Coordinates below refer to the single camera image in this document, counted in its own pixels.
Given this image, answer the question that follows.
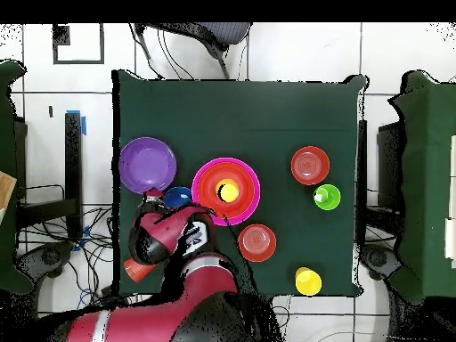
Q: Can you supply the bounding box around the dark green side cloth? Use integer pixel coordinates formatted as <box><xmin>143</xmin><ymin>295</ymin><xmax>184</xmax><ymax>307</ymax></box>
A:
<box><xmin>0</xmin><ymin>59</ymin><xmax>34</xmax><ymax>296</ymax></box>
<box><xmin>387</xmin><ymin>69</ymin><xmax>456</xmax><ymax>305</ymax></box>

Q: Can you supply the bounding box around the small orange plastic bowl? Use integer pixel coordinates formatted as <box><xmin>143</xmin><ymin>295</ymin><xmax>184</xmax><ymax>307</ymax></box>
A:
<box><xmin>237</xmin><ymin>223</ymin><xmax>278</xmax><ymax>264</ymax></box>
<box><xmin>290</xmin><ymin>145</ymin><xmax>331</xmax><ymax>187</ymax></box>

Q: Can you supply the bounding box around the green plastic cup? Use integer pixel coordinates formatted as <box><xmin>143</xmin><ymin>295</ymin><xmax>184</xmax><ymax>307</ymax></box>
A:
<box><xmin>313</xmin><ymin>183</ymin><xmax>342</xmax><ymax>211</ymax></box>

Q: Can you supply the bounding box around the grey office chair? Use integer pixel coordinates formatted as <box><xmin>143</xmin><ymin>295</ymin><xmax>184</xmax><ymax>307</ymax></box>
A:
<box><xmin>134</xmin><ymin>22</ymin><xmax>253</xmax><ymax>80</ymax></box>

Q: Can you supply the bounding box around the large pink plastic bowl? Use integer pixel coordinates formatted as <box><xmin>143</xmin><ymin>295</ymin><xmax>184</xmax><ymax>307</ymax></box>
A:
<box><xmin>191</xmin><ymin>157</ymin><xmax>262</xmax><ymax>227</ymax></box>

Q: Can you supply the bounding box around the orange plastic cup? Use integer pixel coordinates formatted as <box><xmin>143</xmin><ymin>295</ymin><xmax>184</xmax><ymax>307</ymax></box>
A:
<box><xmin>123</xmin><ymin>256</ymin><xmax>159</xmax><ymax>283</ymax></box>

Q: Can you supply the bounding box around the brown cardboard box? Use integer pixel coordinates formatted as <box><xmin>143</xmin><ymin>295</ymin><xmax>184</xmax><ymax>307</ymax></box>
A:
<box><xmin>0</xmin><ymin>170</ymin><xmax>18</xmax><ymax>226</ymax></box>

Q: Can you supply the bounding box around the tangle of floor cables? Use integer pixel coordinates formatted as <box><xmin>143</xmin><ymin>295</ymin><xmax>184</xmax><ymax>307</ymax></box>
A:
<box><xmin>17</xmin><ymin>206</ymin><xmax>118</xmax><ymax>314</ymax></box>

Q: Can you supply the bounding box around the purple plastic bowl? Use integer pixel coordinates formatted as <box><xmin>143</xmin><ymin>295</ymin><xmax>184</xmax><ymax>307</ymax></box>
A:
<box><xmin>118</xmin><ymin>136</ymin><xmax>178</xmax><ymax>196</ymax></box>

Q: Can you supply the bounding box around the blue plastic bowl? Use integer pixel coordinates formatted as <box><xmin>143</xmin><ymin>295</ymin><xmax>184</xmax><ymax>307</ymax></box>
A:
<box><xmin>162</xmin><ymin>185</ymin><xmax>194</xmax><ymax>210</ymax></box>

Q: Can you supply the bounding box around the black metal post frame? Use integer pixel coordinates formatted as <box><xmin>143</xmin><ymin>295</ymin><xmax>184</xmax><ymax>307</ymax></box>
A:
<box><xmin>13</xmin><ymin>112</ymin><xmax>85</xmax><ymax>241</ymax></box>

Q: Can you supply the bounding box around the dark green table cloth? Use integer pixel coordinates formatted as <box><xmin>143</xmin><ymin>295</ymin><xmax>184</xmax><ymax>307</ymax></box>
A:
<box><xmin>110</xmin><ymin>69</ymin><xmax>369</xmax><ymax>298</ymax></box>

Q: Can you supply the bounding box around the yellow plastic cup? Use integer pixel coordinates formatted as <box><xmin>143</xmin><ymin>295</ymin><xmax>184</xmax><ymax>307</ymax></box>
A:
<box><xmin>294</xmin><ymin>266</ymin><xmax>323</xmax><ymax>297</ymax></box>
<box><xmin>215</xmin><ymin>178</ymin><xmax>240</xmax><ymax>204</ymax></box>

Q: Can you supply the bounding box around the large orange plastic bowl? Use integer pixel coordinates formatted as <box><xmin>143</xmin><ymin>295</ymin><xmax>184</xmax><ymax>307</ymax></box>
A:
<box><xmin>196</xmin><ymin>162</ymin><xmax>257</xmax><ymax>222</ymax></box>

